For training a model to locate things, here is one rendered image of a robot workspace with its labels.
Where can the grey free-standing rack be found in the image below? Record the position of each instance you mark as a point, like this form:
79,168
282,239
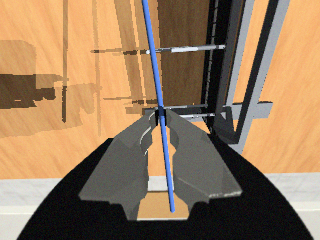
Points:
222,23

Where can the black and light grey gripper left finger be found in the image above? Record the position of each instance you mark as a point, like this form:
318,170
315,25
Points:
115,172

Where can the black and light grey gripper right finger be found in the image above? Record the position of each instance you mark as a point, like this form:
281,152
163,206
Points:
206,169

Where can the blue cable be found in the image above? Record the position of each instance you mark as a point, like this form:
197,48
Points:
159,102

